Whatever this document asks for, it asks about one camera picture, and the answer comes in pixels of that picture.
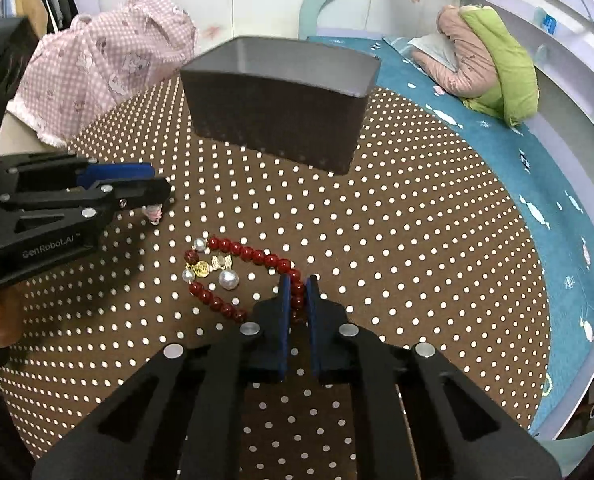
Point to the dark grey jewelry box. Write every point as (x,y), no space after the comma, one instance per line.
(295,99)

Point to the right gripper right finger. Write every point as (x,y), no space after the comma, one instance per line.
(345,353)

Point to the white pillow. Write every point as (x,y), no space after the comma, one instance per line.
(438,47)

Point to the white flower charm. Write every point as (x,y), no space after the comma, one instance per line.
(153,213)

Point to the pink checkered cloth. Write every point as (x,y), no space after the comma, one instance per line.
(77,75)

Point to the pink and green quilt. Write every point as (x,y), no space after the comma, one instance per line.
(492,73)

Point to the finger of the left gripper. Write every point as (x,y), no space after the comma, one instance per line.
(102,172)
(119,195)

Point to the teal candy pattern mattress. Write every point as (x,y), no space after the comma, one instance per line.
(538,170)

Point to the hanging clothes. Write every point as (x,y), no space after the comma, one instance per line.
(44,16)

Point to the person's left hand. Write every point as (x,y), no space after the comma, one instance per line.
(11,316)

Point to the blue box on shelf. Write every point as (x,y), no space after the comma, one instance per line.
(549,24)

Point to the brown polka dot tablecloth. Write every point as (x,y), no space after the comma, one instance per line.
(420,242)

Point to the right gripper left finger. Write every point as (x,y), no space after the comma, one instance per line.
(255,351)

